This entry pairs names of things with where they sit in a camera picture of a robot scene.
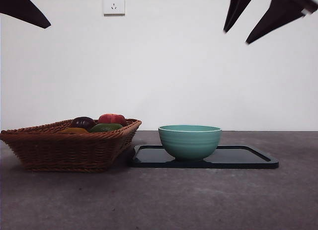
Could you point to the white wall power socket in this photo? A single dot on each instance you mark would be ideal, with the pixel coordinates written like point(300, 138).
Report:
point(114, 4)

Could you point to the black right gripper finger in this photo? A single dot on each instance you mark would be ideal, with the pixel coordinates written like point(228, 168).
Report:
point(238, 9)
point(275, 19)

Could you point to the teal ceramic bowl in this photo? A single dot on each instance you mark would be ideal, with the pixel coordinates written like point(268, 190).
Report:
point(190, 145)

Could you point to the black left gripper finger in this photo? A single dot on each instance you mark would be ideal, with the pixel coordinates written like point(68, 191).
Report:
point(22, 9)

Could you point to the dark teal rectangular tray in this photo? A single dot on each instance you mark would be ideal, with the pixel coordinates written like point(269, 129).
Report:
point(236, 160)

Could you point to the dark purple round fruit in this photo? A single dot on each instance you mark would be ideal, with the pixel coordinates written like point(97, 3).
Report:
point(83, 122)

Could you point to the green avocado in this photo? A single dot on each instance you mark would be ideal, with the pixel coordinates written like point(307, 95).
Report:
point(105, 127)

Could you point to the red peach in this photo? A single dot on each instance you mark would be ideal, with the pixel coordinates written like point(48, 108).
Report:
point(111, 118)

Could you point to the brown kiwi fruit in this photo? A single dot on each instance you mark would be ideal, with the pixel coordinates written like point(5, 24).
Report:
point(74, 130)

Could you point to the brown wicker basket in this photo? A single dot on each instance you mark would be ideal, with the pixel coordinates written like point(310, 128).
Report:
point(62, 150)

